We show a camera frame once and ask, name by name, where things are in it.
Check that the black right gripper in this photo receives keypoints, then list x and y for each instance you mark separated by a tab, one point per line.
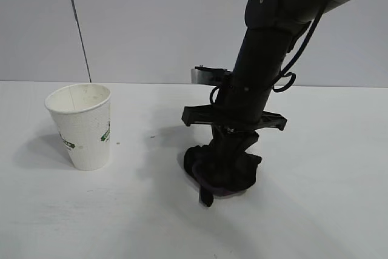
251	89

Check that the black and purple cloth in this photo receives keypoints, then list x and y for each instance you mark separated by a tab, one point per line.
224	171

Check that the white paper coffee cup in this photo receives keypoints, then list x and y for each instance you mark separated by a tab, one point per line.
82	137

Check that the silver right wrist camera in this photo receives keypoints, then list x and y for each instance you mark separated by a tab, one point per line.
201	77

